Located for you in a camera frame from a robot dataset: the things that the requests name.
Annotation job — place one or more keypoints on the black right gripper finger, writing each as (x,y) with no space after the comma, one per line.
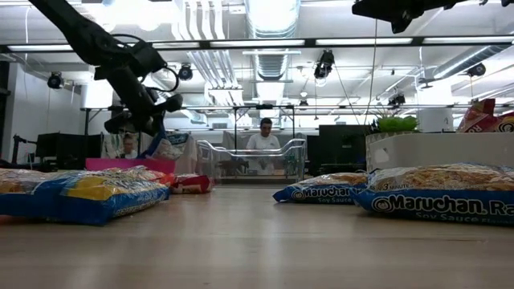
(369,7)

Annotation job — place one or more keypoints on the blue Maruchan ramen pack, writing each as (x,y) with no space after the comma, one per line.
(168,148)
(433,204)
(317,194)
(100,208)

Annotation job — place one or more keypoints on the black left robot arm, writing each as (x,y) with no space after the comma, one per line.
(80,40)

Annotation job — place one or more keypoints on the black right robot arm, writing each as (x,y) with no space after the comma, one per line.
(508,2)

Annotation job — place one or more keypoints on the person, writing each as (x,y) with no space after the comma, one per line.
(129,146)
(263,142)

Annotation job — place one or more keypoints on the red plastic bin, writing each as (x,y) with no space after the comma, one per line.
(120,164)

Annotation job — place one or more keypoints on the black ceiling spotlight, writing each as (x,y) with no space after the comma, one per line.
(396,99)
(476,70)
(185,73)
(324,64)
(55,80)

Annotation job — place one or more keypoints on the black monitor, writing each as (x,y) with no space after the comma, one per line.
(68,148)

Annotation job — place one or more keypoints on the black overhead rig bar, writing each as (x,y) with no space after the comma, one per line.
(205,43)

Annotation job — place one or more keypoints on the clear plastic bin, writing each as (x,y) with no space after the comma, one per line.
(251,152)

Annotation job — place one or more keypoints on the succulent plant in patterned pot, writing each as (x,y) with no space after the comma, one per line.
(395,123)

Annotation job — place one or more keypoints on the black cabinet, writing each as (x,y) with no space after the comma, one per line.
(341,148)

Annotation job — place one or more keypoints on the white plastic bin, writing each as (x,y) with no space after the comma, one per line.
(441,150)

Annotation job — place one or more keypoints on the silver ventilation duct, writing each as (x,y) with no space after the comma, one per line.
(273,24)
(474,56)

